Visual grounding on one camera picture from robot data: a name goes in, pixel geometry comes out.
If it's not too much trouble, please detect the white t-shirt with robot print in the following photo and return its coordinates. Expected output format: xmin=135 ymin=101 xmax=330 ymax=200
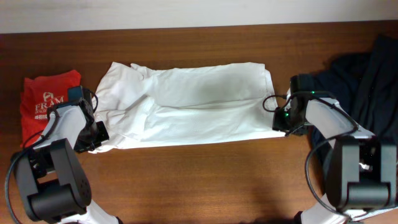
xmin=95 ymin=62 xmax=283 ymax=152

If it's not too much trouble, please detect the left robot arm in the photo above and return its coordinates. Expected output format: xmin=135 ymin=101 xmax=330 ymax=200
xmin=4 ymin=86 xmax=121 ymax=224

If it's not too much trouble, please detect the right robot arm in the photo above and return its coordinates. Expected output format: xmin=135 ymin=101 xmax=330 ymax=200
xmin=272 ymin=75 xmax=397 ymax=224

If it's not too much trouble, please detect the dark navy clothes pile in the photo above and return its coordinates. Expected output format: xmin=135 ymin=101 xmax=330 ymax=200
xmin=315 ymin=35 xmax=397 ymax=144

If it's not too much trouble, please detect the red folded printed t-shirt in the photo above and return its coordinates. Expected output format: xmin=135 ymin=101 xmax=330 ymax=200
xmin=20 ymin=70 xmax=81 ymax=146

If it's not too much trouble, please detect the white back wall panel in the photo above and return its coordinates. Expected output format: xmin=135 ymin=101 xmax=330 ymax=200
xmin=1 ymin=0 xmax=397 ymax=34

